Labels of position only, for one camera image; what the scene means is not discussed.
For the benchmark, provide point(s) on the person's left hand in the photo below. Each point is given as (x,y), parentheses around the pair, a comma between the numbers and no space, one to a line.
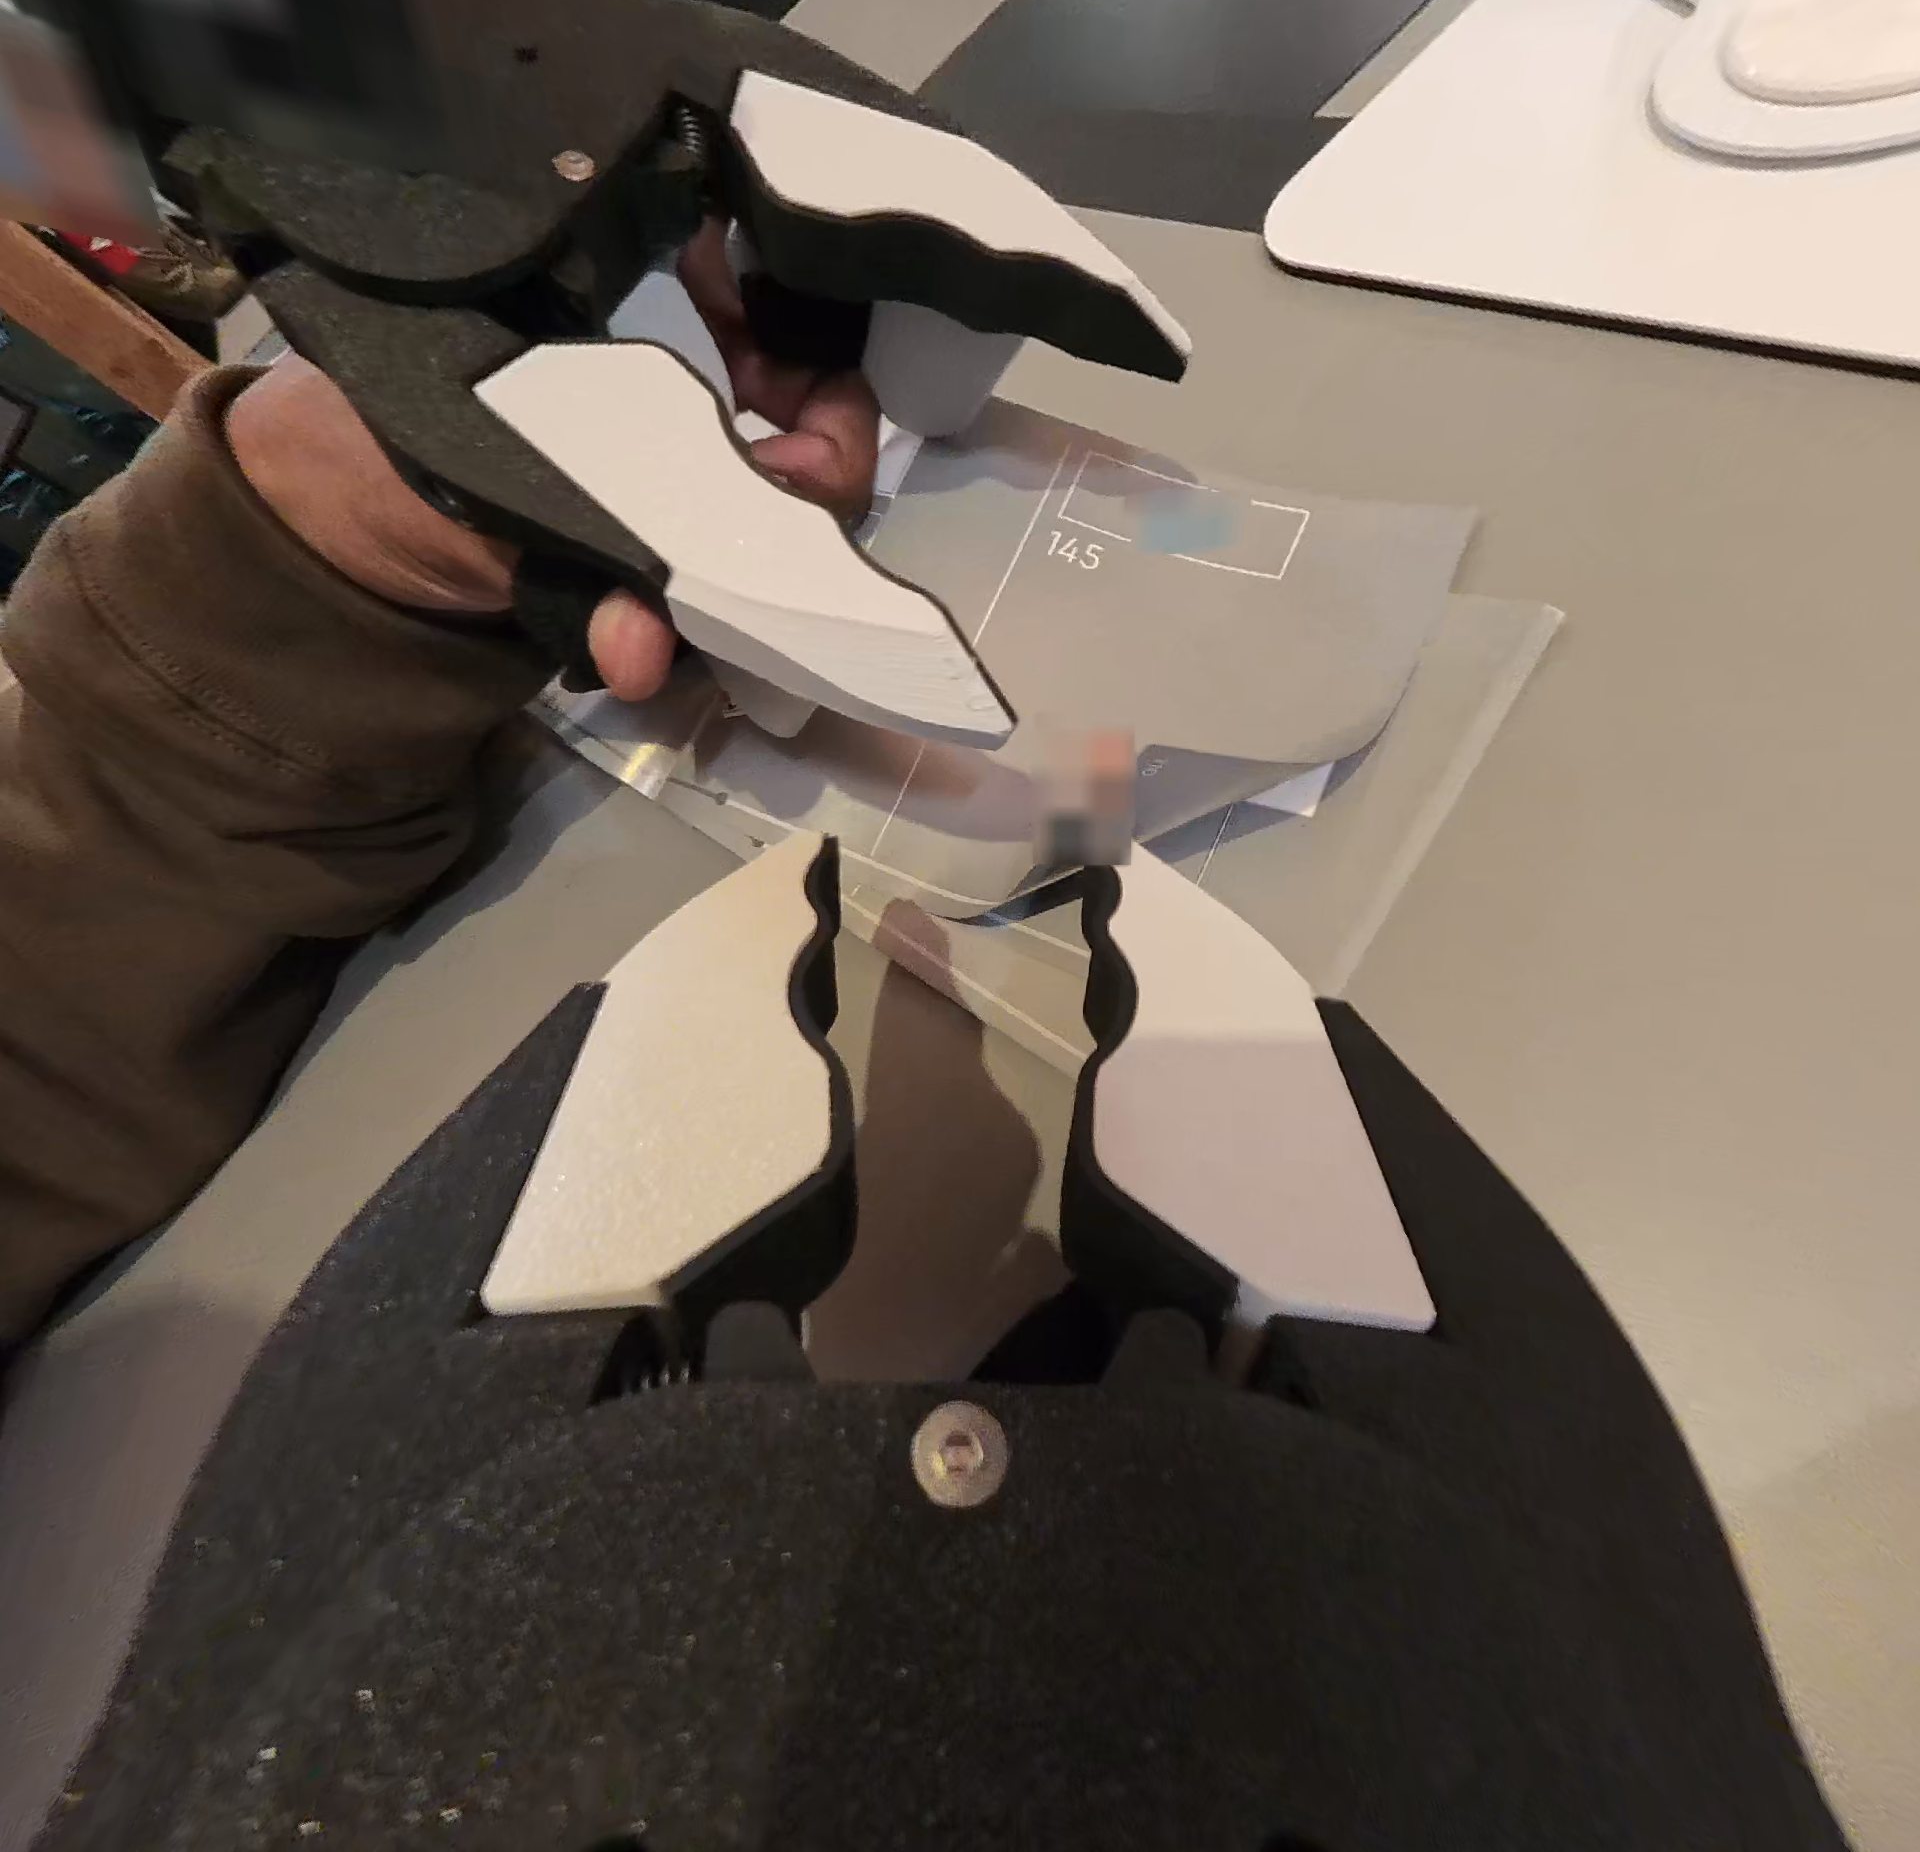
(344,489)

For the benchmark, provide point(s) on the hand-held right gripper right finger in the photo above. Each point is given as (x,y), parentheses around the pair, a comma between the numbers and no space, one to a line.
(1247,1132)

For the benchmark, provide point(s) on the grey desk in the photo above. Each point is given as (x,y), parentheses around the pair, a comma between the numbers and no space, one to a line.
(1649,682)

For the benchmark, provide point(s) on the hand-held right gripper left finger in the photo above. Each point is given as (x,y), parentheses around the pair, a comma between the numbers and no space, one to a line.
(675,1132)

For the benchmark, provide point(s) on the grey instruction booklet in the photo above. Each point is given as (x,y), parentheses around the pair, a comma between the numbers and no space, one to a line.
(1230,639)

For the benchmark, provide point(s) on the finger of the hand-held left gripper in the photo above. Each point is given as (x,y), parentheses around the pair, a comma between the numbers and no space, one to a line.
(719,533)
(930,189)

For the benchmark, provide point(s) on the white stand base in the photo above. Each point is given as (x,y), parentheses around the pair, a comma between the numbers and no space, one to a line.
(1575,158)

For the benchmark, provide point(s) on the person's left forearm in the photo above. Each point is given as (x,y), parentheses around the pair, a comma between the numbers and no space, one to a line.
(225,773)

